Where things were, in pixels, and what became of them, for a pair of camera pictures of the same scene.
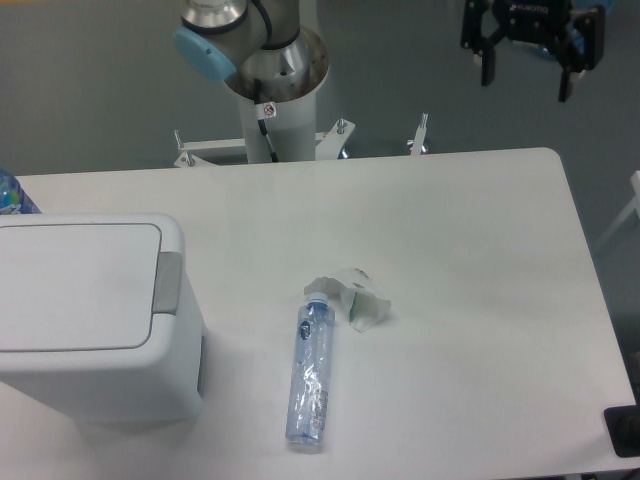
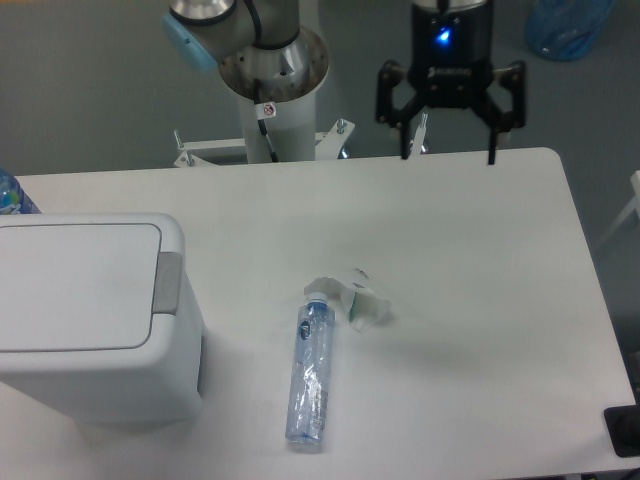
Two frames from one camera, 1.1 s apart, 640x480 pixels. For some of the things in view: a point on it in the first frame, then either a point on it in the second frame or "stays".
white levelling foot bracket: [416, 145] stays
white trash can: [99, 319] stays
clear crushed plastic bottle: [309, 394] stays
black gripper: [579, 49] to [452, 65]
